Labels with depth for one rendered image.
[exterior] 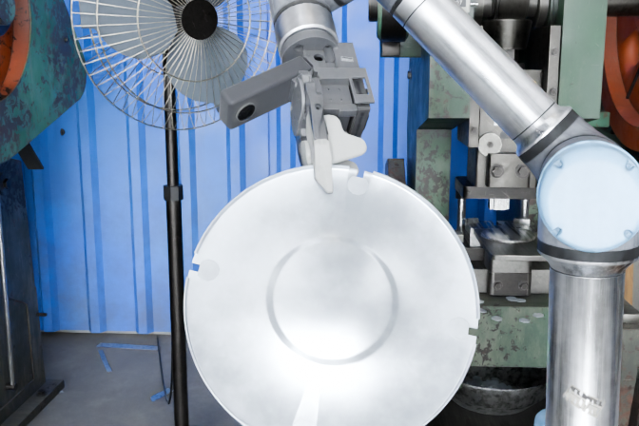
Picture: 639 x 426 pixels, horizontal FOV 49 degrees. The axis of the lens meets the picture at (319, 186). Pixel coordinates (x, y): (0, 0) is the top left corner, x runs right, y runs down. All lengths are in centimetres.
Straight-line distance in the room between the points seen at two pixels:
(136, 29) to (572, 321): 128
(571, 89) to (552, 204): 91
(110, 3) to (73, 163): 144
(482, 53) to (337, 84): 25
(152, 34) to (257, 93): 105
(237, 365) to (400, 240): 21
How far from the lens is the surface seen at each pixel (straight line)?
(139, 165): 303
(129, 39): 179
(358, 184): 75
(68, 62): 245
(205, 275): 71
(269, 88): 79
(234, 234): 72
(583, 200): 83
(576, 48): 172
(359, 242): 72
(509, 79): 98
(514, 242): 167
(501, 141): 173
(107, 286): 323
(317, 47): 85
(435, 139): 197
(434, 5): 99
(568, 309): 89
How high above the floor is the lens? 118
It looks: 10 degrees down
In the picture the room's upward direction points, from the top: straight up
